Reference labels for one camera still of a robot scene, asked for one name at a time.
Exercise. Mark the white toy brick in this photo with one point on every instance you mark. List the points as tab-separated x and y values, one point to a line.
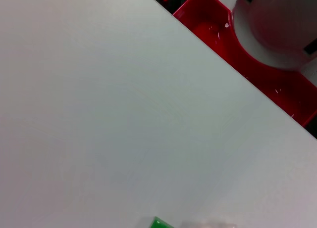
210	225

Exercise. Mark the red plastic bin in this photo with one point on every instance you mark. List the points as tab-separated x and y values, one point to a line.
272	77

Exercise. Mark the green toy brick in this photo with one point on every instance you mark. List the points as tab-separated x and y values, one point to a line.
159	224

